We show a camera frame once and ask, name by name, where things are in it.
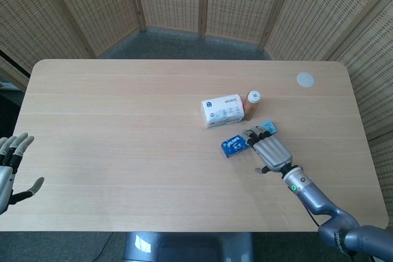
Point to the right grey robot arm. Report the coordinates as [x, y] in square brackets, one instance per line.
[322, 206]

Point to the woven bamboo folding screen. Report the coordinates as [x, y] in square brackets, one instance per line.
[196, 7]

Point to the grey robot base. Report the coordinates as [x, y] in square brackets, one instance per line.
[187, 247]

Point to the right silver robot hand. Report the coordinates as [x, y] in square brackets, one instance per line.
[272, 151]

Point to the blue snack packet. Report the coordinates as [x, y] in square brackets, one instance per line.
[235, 145]

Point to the brown bottle with white cap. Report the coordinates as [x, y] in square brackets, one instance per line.
[252, 104]

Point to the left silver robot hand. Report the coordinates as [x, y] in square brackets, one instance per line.
[9, 164]

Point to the white tissue pack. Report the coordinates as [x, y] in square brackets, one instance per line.
[223, 113]

